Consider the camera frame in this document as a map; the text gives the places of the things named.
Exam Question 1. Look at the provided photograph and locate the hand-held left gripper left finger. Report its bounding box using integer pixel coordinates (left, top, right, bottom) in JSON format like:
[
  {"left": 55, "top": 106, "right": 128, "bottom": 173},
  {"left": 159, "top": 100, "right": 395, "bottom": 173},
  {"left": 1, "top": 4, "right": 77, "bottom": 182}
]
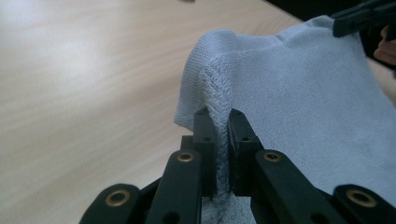
[{"left": 180, "top": 106, "right": 218, "bottom": 198}]

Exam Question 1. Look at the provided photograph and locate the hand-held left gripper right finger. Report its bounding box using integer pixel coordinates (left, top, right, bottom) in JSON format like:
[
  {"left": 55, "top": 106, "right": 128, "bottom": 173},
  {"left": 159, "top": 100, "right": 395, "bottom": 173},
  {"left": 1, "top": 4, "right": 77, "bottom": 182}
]
[{"left": 227, "top": 108, "right": 265, "bottom": 198}]

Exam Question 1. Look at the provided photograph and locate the light blue towel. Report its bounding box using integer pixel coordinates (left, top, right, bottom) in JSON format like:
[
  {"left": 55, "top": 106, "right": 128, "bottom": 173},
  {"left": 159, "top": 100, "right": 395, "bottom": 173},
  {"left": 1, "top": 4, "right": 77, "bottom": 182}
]
[{"left": 173, "top": 14, "right": 396, "bottom": 224}]

